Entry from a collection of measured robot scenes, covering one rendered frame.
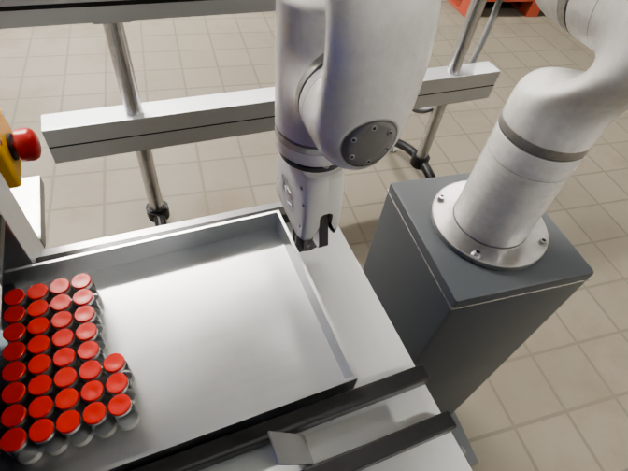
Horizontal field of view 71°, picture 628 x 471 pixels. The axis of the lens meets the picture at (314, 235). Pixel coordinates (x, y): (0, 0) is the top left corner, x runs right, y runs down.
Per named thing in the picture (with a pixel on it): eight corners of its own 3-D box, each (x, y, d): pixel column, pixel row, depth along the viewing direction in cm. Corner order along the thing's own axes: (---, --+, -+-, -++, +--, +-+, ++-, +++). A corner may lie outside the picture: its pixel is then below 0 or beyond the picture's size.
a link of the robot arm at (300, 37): (373, 146, 43) (339, 92, 49) (405, 6, 33) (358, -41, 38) (291, 160, 41) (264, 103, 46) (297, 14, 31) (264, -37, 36)
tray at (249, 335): (15, 517, 40) (-3, 510, 37) (16, 286, 55) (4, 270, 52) (352, 390, 51) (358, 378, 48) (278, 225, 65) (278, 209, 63)
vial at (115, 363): (114, 392, 48) (103, 375, 44) (111, 374, 49) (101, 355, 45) (135, 385, 48) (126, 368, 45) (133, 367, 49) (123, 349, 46)
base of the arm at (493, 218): (505, 178, 81) (558, 88, 67) (569, 260, 70) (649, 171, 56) (411, 191, 76) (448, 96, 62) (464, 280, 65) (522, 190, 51)
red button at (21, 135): (10, 170, 54) (-5, 144, 51) (11, 150, 56) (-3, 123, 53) (45, 165, 55) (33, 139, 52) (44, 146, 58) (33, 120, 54)
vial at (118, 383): (117, 412, 46) (106, 396, 43) (114, 392, 48) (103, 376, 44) (138, 406, 47) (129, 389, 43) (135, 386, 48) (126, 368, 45)
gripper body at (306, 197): (265, 116, 49) (266, 189, 57) (297, 178, 43) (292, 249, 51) (328, 105, 51) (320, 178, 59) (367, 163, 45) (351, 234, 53)
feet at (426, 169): (433, 217, 194) (443, 194, 184) (381, 147, 223) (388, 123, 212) (449, 214, 197) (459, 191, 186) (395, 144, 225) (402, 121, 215)
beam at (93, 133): (55, 164, 132) (40, 131, 122) (54, 147, 136) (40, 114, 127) (488, 98, 181) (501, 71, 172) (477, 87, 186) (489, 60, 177)
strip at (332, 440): (275, 479, 44) (277, 464, 40) (265, 449, 46) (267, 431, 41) (398, 431, 48) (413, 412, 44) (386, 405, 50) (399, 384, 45)
